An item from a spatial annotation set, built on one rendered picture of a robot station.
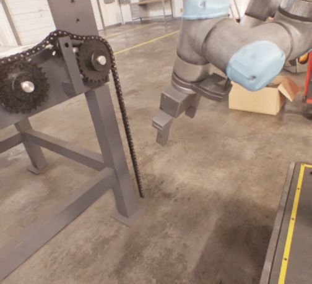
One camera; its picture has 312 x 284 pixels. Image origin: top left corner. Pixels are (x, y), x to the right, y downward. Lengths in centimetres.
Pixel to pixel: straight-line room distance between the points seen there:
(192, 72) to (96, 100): 63
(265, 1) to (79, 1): 63
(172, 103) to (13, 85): 49
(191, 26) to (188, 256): 102
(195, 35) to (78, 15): 66
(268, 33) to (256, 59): 7
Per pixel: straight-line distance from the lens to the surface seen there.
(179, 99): 51
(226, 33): 43
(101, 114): 109
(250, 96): 237
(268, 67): 40
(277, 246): 92
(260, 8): 93
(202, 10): 45
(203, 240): 131
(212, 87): 51
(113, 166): 122
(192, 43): 47
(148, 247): 132
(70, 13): 103
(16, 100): 87
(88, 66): 100
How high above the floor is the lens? 104
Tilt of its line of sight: 28 degrees down
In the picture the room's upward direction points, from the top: 9 degrees counter-clockwise
